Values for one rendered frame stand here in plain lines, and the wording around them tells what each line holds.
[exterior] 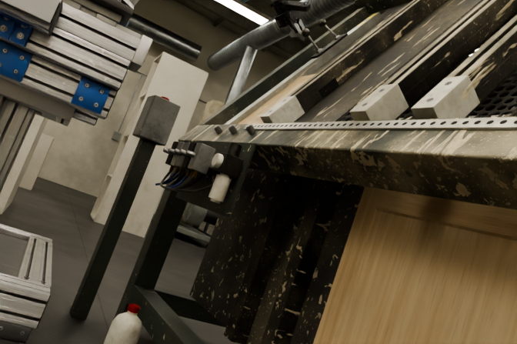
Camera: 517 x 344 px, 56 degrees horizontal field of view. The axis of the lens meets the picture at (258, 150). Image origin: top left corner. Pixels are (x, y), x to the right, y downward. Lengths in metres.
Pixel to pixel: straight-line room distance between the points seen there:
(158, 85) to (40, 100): 4.13
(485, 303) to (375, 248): 0.34
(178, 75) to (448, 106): 4.86
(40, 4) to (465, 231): 1.16
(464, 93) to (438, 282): 0.41
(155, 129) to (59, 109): 0.52
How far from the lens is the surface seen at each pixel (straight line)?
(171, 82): 5.73
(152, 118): 2.01
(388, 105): 1.24
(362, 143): 1.09
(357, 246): 1.35
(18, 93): 1.62
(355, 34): 2.31
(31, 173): 6.73
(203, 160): 1.58
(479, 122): 0.95
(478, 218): 1.13
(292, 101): 1.64
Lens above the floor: 0.58
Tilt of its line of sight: 8 degrees up
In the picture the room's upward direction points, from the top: 20 degrees clockwise
